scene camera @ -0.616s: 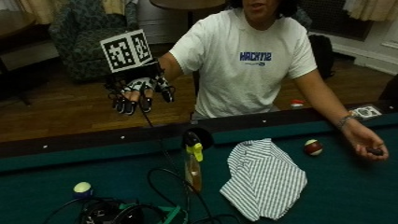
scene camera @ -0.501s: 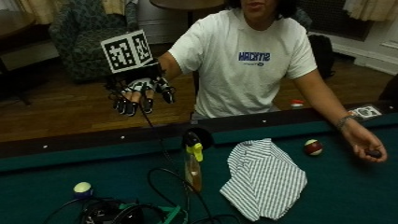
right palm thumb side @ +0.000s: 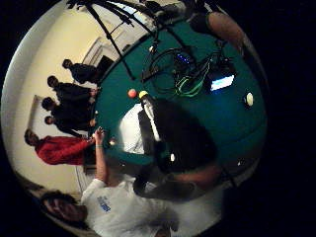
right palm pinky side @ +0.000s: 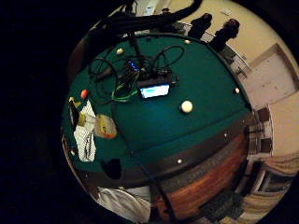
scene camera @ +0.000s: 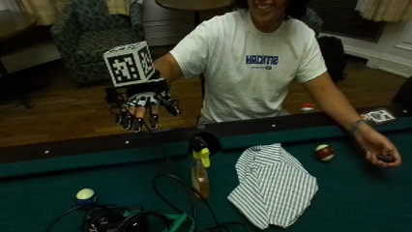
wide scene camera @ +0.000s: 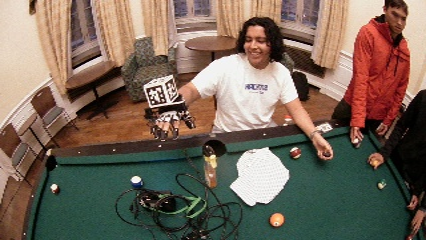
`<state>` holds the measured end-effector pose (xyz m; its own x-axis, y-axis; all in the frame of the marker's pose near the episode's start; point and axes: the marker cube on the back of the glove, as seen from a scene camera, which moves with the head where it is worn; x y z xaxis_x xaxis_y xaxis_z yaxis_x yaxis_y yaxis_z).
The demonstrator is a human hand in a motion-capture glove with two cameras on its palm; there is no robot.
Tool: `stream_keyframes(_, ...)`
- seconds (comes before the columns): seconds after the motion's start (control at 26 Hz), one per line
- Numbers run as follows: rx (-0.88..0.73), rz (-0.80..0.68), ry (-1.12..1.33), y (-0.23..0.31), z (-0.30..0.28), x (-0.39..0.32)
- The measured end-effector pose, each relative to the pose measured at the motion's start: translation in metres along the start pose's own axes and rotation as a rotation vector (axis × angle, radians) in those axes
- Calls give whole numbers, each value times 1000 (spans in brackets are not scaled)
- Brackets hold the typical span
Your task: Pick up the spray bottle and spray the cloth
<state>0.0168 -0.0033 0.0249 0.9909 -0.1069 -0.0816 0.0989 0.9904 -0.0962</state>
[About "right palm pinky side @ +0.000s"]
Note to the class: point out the black device with lit screen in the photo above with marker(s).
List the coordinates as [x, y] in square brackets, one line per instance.
[154, 90]

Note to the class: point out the large white ball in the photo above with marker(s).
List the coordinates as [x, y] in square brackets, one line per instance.
[186, 106]

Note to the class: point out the yellow orange packet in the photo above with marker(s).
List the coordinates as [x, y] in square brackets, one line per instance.
[106, 127]

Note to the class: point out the small device with blue light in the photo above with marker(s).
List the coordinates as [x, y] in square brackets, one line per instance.
[133, 66]

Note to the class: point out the green felt billiard table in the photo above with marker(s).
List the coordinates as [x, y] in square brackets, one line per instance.
[199, 71]

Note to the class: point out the black stand pole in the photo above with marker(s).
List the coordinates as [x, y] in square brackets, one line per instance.
[136, 48]

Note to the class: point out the small white ball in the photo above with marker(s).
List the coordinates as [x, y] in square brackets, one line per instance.
[120, 51]

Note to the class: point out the orange ball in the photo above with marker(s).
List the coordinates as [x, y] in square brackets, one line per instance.
[84, 93]

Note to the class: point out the white mesh cloth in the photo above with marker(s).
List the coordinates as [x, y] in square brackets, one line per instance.
[84, 140]

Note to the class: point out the flat black object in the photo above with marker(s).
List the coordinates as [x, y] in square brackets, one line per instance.
[74, 113]

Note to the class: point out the the person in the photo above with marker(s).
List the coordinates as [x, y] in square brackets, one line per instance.
[124, 202]

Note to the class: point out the dark chair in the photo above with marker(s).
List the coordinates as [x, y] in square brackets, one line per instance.
[225, 33]
[200, 25]

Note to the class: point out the dark floor mat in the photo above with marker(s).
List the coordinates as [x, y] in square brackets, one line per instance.
[222, 206]

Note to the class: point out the white door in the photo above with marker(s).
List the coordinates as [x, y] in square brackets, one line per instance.
[271, 79]

